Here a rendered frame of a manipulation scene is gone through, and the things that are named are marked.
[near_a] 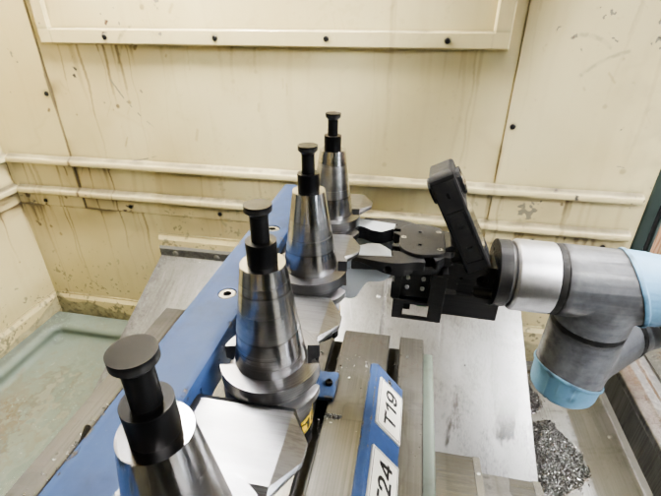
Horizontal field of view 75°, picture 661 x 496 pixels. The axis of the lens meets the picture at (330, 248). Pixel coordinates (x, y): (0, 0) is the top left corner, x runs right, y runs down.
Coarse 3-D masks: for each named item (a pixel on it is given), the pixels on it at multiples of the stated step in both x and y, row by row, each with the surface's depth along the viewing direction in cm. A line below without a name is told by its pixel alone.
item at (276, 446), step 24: (192, 408) 24; (216, 408) 24; (240, 408) 24; (264, 408) 24; (288, 408) 25; (216, 432) 23; (240, 432) 23; (264, 432) 23; (288, 432) 23; (216, 456) 22; (240, 456) 22; (264, 456) 22; (288, 456) 22; (264, 480) 21; (288, 480) 21
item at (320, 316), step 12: (300, 300) 33; (312, 300) 33; (324, 300) 33; (300, 312) 32; (312, 312) 32; (324, 312) 32; (336, 312) 32; (312, 324) 31; (324, 324) 31; (336, 324) 31; (324, 336) 30
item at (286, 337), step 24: (240, 264) 24; (240, 288) 24; (264, 288) 23; (288, 288) 24; (240, 312) 24; (264, 312) 23; (288, 312) 24; (240, 336) 25; (264, 336) 24; (288, 336) 25; (240, 360) 25; (264, 360) 24; (288, 360) 25
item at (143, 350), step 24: (144, 336) 13; (120, 360) 12; (144, 360) 12; (144, 384) 13; (168, 384) 14; (120, 408) 13; (144, 408) 13; (168, 408) 13; (144, 432) 13; (168, 432) 14
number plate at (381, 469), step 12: (372, 444) 52; (372, 456) 50; (384, 456) 52; (372, 468) 49; (384, 468) 51; (396, 468) 53; (372, 480) 48; (384, 480) 50; (396, 480) 52; (372, 492) 47; (384, 492) 49; (396, 492) 50
